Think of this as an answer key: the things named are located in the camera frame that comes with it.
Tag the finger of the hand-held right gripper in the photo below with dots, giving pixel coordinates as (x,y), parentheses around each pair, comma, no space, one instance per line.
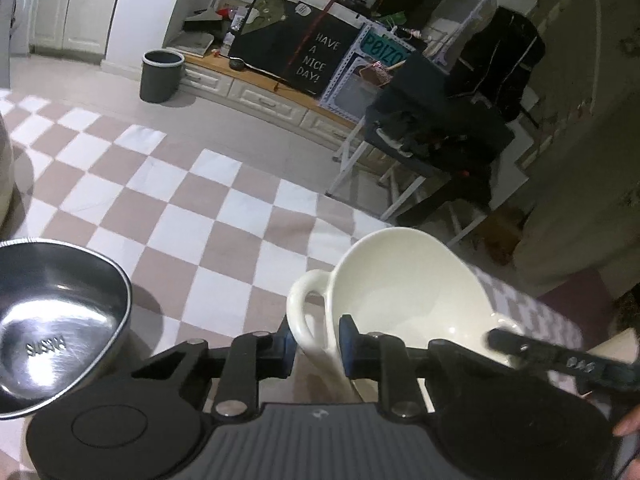
(550,357)

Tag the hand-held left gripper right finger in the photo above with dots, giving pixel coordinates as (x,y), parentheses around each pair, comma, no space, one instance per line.
(347,355)

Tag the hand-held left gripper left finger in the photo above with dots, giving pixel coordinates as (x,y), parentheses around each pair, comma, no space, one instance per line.
(287,355)

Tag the round steel bowl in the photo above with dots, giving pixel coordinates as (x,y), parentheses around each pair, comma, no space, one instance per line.
(60,310)

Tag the person's right hand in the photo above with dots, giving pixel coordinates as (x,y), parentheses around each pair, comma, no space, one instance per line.
(631,422)

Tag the cardboard box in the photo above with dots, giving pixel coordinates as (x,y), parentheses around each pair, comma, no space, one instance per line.
(502,235)

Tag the beige curtain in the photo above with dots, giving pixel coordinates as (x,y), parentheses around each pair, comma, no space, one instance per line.
(575,210)

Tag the checkered tablecloth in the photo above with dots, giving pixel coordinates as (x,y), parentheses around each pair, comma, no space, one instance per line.
(200,220)

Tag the black bag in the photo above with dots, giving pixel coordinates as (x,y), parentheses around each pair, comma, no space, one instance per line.
(475,160)

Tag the white-framed chair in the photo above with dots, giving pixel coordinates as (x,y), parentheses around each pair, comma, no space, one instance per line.
(425,110)

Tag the low white drawer cabinet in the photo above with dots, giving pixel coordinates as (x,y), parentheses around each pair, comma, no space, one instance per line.
(260,97)

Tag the white perforated storage box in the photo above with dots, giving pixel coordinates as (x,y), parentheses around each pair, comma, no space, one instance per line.
(350,90)

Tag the black round object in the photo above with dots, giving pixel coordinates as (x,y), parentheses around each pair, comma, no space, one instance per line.
(236,64)

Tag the black sign board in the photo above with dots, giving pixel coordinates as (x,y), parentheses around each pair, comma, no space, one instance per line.
(310,55)

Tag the black jacket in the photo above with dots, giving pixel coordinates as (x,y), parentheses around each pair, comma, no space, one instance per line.
(505,60)

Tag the dark grey trash bin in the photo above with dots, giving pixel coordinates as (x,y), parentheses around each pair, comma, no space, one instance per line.
(160,80)

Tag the white kitchen cabinet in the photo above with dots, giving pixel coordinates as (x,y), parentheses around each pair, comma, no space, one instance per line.
(80,5)

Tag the white washing machine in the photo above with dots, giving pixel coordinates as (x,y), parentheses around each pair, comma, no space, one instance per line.
(20,15)

